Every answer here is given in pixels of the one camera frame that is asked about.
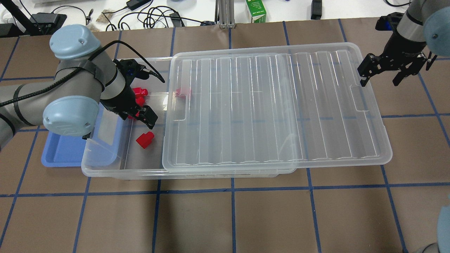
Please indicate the green white carton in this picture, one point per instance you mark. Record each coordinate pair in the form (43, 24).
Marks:
(256, 11)

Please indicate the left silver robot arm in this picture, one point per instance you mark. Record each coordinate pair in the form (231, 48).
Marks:
(85, 79)

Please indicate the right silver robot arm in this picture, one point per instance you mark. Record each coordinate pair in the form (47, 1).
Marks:
(436, 25)

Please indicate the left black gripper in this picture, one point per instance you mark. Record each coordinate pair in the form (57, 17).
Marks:
(119, 102)

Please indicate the red block under lid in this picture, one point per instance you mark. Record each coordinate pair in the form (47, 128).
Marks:
(183, 92)

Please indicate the black box latch handle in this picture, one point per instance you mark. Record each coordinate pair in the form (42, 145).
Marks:
(87, 136)

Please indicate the clear plastic box lid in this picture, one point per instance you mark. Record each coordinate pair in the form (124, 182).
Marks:
(339, 121)

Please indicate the black power adapter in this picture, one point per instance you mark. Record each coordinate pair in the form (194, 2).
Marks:
(134, 4)

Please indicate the blue plastic tray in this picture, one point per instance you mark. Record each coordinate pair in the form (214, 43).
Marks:
(100, 150)

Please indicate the clear plastic storage box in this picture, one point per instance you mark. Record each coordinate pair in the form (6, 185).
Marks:
(133, 158)

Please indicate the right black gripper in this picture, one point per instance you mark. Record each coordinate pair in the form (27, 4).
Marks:
(400, 50)

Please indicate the aluminium frame post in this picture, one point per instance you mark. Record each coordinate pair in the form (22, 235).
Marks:
(224, 15)

